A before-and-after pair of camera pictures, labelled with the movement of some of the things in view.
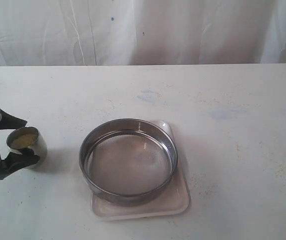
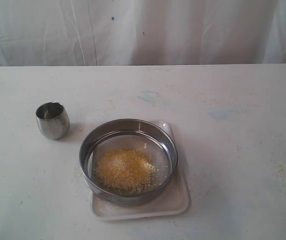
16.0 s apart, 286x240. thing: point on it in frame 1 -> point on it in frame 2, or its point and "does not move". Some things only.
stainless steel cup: [26, 137] -> [53, 120]
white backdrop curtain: [57, 33] does not move
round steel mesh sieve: [126, 159] does not move
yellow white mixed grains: [25, 140] -> [123, 169]
